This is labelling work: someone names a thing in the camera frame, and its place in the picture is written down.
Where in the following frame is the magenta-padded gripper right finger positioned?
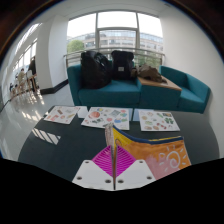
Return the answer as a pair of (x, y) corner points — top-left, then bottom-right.
(114, 145), (157, 191)

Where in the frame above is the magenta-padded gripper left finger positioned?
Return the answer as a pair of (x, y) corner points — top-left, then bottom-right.
(71, 145), (115, 191)

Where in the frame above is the orange yellow pink printed towel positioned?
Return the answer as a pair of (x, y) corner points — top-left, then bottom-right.
(104, 122), (193, 191)

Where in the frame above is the printed sticker paper sheet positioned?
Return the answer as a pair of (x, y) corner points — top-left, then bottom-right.
(80, 106), (131, 131)
(43, 105), (82, 125)
(137, 109), (181, 133)

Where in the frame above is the teal fabric sofa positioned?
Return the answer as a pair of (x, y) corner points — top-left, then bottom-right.
(66, 59), (142, 108)

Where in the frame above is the teal side table wooden top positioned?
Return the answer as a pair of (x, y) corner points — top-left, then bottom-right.
(136, 75), (183, 111)

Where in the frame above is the teal fabric armchair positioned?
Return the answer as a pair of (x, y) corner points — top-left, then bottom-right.
(159, 65), (212, 114)

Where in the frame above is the brown jacket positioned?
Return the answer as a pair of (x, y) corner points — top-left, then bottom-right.
(131, 63), (168, 84)

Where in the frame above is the shiny black backpack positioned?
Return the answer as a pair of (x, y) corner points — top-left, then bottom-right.
(80, 50), (113, 90)

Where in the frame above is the black backpack with label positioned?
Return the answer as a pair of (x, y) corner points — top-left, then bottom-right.
(110, 50), (136, 81)

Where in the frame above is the person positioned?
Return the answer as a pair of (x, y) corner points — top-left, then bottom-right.
(27, 56), (38, 91)
(16, 68), (27, 94)

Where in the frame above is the metal window railing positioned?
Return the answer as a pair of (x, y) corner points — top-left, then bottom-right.
(63, 46), (166, 69)

